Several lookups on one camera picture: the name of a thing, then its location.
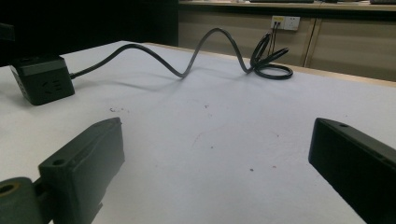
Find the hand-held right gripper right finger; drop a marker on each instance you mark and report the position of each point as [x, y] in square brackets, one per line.
[358, 165]

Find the black cube power strip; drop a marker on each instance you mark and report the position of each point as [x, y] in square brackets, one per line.
[43, 81]

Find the wooden wall cabinet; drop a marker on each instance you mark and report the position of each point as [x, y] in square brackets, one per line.
[311, 37]

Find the white wall socket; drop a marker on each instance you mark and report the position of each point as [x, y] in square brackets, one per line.
[285, 22]

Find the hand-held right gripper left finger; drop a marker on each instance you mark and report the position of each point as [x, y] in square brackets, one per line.
[84, 165]

